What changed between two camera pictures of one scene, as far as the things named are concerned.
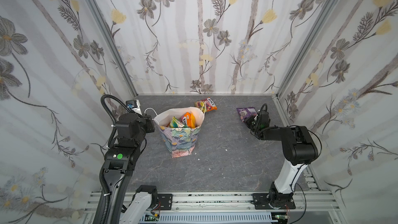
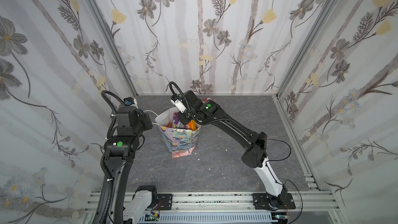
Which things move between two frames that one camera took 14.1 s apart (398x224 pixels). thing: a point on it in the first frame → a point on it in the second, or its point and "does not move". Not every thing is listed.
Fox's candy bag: [190, 120] does not move
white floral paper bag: [181, 141] does not move
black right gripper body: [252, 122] → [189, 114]
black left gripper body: [148, 126] does not move
